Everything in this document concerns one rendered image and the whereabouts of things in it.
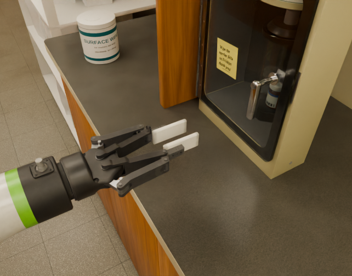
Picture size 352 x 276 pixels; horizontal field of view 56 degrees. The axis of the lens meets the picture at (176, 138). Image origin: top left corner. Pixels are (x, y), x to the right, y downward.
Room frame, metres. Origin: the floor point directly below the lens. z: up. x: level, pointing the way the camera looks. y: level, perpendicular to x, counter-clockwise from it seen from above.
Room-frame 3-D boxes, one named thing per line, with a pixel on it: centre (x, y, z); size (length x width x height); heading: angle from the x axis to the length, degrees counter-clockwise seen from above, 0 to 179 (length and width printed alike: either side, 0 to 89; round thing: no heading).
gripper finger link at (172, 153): (0.39, 0.00, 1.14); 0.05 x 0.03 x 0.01; 120
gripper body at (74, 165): (0.36, 0.14, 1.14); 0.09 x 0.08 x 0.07; 120
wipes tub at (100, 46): (1.10, 0.27, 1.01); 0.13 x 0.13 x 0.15
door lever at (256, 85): (0.53, -0.17, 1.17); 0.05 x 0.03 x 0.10; 120
